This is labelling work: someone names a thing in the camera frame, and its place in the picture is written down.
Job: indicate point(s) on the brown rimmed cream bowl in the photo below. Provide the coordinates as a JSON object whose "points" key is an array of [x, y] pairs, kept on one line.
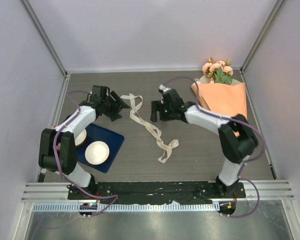
{"points": [[81, 138]]}

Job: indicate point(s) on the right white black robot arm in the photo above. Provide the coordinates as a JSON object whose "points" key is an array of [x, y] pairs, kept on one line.
{"points": [[237, 139]]}

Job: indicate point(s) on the dark blue tray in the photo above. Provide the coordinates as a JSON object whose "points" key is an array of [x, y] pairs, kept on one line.
{"points": [[96, 133]]}

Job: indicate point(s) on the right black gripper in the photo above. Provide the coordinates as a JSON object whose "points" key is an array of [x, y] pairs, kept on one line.
{"points": [[158, 106]]}

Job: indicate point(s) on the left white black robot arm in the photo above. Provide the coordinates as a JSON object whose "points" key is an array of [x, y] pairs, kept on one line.
{"points": [[57, 150]]}

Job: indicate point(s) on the slotted white cable duct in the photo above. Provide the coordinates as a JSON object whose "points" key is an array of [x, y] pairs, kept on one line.
{"points": [[129, 208]]}

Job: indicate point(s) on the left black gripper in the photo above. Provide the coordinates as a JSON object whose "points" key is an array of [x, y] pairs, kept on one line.
{"points": [[117, 108]]}

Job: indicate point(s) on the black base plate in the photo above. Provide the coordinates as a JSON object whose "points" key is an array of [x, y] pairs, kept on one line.
{"points": [[165, 192]]}

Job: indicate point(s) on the kraft wrapping paper sheet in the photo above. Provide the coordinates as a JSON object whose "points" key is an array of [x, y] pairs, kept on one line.
{"points": [[221, 98]]}

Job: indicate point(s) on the cream ribbon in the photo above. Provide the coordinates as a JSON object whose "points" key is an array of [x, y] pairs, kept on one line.
{"points": [[136, 102]]}

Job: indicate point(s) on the white bowl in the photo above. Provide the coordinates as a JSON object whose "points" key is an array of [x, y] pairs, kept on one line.
{"points": [[97, 153]]}

